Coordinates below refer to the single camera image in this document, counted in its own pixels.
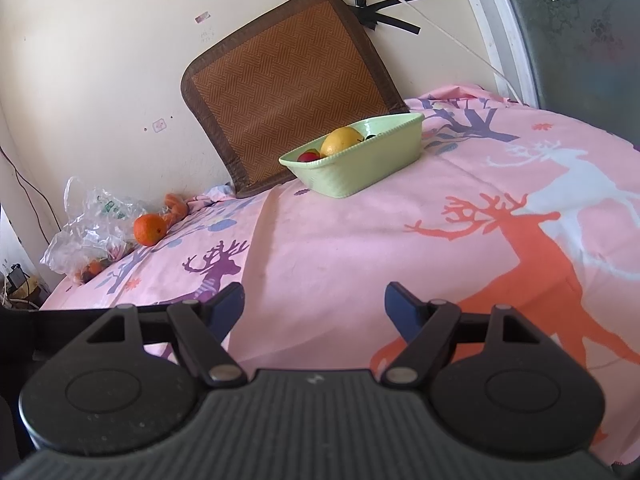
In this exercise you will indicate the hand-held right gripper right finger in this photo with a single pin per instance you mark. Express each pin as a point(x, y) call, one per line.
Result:
point(400, 310)

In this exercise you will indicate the clear plastic bag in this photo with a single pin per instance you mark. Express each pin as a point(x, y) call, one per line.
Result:
point(85, 230)

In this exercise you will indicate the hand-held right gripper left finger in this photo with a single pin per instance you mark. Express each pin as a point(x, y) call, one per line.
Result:
point(227, 306)

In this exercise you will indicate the crossed black tape strips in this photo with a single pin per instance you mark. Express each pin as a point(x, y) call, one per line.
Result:
point(395, 22)

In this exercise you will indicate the yellow lemon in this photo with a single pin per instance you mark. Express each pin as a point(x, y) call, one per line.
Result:
point(340, 141)

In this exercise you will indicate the brown woven seat mat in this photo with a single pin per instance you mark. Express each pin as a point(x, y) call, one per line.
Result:
point(280, 85)

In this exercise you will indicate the pink printed bedsheet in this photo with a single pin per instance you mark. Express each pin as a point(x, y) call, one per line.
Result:
point(350, 240)

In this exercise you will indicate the orange with green stem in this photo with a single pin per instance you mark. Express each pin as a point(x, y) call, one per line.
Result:
point(150, 230)

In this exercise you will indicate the frosted glass sliding door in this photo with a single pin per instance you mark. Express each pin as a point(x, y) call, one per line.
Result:
point(575, 35)

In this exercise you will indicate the light green plastic basin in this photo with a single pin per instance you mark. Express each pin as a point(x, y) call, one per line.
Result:
point(350, 170)

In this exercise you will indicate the black power adapter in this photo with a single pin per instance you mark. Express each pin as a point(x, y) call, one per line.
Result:
point(17, 275)

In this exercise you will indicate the small orange fruit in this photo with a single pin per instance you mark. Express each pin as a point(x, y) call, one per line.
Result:
point(92, 268)

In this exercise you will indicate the round red cherry tomato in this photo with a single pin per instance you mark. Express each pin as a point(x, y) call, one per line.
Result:
point(307, 156)

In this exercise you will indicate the orange plush toy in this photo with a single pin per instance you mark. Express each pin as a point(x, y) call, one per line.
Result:
point(175, 205)

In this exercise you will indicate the small wall sticker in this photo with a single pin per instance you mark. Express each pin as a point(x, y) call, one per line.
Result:
point(202, 16)
point(160, 124)

